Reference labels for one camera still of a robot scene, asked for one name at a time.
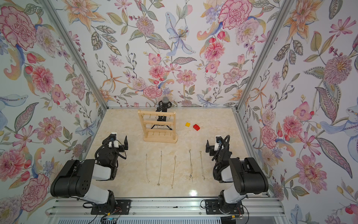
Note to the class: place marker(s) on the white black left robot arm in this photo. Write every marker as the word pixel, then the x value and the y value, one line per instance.
pixel 74 179

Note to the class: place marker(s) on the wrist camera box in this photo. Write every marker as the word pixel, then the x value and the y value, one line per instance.
pixel 218 142
pixel 113 143

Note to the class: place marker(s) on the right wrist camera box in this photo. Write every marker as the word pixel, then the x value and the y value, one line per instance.
pixel 218 142

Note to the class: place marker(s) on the red toy brick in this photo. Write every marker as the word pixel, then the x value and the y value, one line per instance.
pixel 196 127

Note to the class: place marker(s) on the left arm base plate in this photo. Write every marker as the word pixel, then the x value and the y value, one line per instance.
pixel 119 207

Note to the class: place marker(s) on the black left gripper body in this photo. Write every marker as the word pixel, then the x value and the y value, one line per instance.
pixel 120 149

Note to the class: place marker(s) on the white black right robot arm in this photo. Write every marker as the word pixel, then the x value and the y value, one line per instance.
pixel 245 175

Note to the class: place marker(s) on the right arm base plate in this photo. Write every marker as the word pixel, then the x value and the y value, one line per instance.
pixel 216 207

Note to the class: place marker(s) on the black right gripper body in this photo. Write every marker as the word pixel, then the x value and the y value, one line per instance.
pixel 212 151

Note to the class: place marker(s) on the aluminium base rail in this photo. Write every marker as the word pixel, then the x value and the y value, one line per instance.
pixel 170 210

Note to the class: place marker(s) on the wooden jewelry display stand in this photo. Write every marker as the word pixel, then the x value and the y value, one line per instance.
pixel 158 127

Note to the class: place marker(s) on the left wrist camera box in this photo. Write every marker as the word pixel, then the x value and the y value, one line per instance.
pixel 113 143

